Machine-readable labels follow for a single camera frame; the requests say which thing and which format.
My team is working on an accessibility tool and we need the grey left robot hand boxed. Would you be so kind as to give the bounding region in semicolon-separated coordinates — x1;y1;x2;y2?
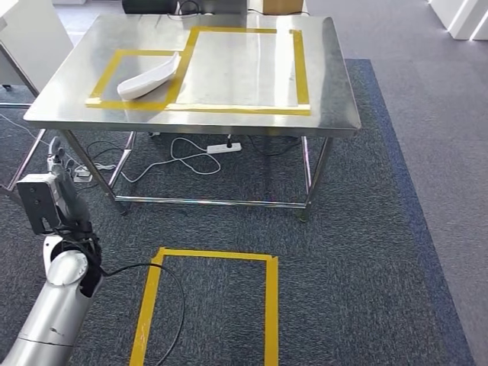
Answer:
48;136;94;230

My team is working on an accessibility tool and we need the white curved car trim part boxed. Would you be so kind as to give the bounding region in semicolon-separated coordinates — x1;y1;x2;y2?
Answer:
116;51;181;101

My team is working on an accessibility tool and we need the steel workbench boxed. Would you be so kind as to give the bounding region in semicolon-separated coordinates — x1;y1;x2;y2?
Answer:
23;13;362;223

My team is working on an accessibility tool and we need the steel table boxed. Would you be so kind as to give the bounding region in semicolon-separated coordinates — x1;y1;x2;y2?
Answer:
0;43;48;204

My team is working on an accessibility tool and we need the white board panel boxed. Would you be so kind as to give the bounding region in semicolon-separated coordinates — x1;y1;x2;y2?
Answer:
0;0;74;98
448;0;488;41
428;0;468;31

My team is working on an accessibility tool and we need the white power strip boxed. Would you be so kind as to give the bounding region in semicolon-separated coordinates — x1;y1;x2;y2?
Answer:
206;142;242;156

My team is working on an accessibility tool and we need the black carry case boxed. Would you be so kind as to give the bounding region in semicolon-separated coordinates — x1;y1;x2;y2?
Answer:
121;0;179;15

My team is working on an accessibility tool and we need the yellow floor tape square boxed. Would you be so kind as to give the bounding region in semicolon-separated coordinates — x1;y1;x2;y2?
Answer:
128;246;280;366

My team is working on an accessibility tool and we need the brown cardboard box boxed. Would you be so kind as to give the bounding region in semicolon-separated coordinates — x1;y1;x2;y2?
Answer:
262;0;305;15

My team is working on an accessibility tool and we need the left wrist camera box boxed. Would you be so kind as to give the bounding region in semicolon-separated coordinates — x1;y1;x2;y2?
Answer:
17;173;63;236

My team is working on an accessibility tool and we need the white floor cable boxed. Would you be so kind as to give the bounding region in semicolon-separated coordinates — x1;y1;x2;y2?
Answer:
94;136;223;185

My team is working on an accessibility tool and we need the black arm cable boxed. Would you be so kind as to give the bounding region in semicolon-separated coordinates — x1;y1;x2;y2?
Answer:
100;262;186;366

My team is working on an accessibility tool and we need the coiled black cable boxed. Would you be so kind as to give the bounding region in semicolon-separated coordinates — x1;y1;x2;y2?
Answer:
167;0;201;21

